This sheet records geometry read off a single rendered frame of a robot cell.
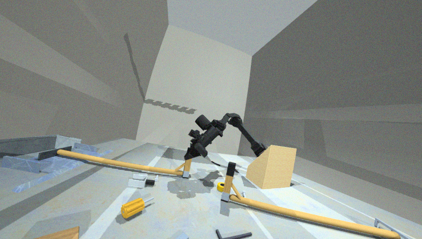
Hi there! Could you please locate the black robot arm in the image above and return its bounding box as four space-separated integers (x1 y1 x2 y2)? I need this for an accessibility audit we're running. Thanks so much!
188 113 268 157

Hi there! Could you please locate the yellow ring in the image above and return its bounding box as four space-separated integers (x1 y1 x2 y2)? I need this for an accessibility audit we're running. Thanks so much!
217 182 224 192

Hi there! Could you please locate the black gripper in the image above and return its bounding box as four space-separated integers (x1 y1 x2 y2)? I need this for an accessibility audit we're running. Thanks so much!
184 132 212 160

